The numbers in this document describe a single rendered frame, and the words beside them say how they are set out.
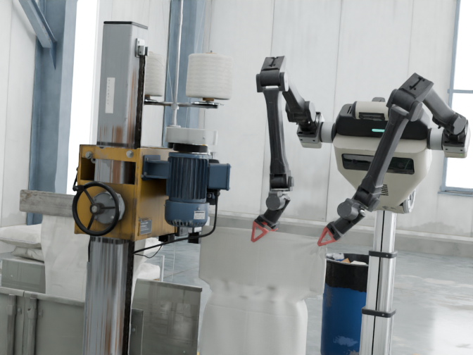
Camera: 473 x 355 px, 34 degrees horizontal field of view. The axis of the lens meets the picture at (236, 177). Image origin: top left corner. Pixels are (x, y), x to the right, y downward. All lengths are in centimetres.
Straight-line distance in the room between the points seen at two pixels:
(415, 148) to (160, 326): 135
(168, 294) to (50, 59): 577
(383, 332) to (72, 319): 131
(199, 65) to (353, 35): 848
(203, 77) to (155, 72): 22
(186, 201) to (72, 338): 81
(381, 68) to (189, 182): 854
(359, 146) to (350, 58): 796
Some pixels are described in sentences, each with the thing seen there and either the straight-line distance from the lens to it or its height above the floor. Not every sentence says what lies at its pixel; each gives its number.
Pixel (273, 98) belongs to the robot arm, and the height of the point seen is 154.
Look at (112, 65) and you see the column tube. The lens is 267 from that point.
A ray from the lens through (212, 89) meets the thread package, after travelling 272.
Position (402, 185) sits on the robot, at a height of 124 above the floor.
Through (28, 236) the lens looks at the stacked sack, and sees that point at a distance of 586.
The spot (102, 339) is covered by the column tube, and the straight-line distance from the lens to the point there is 275.
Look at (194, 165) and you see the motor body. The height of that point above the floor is 129.
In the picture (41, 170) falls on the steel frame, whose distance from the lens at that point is 893.
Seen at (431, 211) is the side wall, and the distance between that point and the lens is 1085.
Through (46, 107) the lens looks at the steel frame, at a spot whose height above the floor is 158.
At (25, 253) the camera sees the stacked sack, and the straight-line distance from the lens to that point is 597.
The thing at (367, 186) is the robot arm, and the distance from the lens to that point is 276.
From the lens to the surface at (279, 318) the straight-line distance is 285.
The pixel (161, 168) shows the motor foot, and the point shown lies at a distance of 264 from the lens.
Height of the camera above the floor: 140
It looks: 3 degrees down
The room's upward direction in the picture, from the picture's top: 4 degrees clockwise
